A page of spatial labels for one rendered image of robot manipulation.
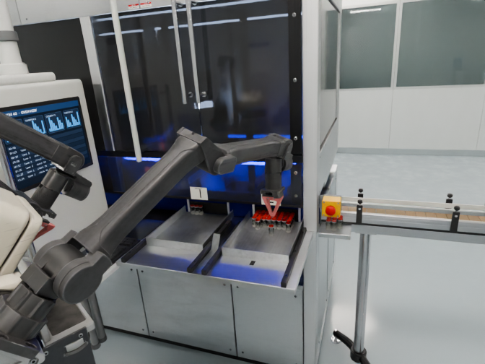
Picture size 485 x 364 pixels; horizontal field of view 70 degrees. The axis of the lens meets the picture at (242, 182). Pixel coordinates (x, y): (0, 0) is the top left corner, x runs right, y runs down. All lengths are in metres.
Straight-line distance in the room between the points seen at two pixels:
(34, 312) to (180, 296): 1.33
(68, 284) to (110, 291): 1.58
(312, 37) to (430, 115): 4.84
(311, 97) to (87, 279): 0.98
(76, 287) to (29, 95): 0.99
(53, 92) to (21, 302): 1.07
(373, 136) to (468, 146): 1.36
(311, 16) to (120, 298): 1.77
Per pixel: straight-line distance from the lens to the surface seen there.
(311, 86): 1.34
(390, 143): 6.10
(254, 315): 1.85
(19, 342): 0.70
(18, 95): 1.52
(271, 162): 1.16
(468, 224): 1.62
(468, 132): 6.21
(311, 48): 1.34
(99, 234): 0.70
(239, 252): 1.33
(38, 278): 0.70
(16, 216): 0.79
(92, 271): 0.69
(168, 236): 1.55
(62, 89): 1.65
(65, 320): 0.96
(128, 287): 2.14
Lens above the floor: 1.58
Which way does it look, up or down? 19 degrees down
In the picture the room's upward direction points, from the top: 4 degrees counter-clockwise
